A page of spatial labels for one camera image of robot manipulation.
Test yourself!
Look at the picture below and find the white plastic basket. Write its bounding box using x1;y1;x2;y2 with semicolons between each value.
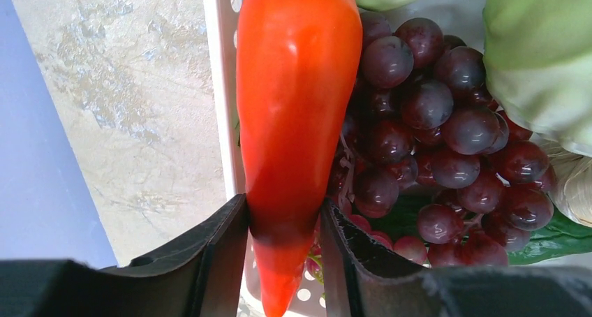
200;0;592;317

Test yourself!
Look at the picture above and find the orange toy carrot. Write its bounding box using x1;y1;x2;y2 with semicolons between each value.
236;0;362;316

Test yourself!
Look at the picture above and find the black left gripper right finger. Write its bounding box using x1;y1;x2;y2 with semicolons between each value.
320;199;591;317

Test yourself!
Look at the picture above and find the beige toy garlic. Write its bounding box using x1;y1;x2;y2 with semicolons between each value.
531;135;591;227

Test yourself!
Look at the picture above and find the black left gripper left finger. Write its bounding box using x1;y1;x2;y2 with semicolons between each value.
1;195;248;316

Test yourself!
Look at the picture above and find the green toy cucumber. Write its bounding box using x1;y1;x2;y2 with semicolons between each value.
369;195;591;267

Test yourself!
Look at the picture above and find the purple toy grape bunch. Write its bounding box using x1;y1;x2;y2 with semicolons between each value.
327;12;556;267

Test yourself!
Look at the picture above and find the green toy cabbage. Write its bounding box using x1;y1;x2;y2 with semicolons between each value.
483;0;591;156

